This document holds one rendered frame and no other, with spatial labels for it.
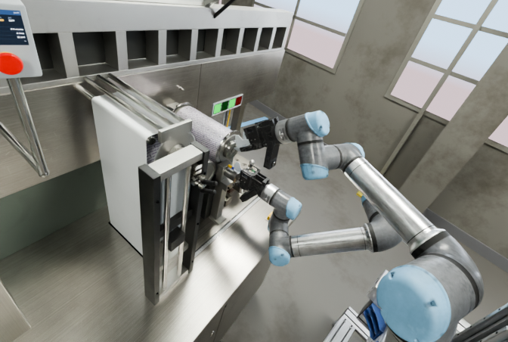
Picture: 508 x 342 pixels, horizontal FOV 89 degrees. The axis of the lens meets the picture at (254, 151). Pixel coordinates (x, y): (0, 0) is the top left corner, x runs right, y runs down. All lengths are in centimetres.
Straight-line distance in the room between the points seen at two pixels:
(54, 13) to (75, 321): 83
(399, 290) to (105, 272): 87
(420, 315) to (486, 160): 268
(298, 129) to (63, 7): 67
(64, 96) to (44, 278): 57
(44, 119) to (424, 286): 98
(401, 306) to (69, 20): 98
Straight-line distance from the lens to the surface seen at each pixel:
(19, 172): 100
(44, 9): 86
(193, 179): 66
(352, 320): 198
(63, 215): 118
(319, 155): 74
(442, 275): 63
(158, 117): 72
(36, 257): 117
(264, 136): 85
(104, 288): 104
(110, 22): 93
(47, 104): 92
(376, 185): 77
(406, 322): 62
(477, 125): 287
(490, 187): 328
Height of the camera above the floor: 181
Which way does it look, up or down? 34 degrees down
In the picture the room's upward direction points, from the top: 15 degrees clockwise
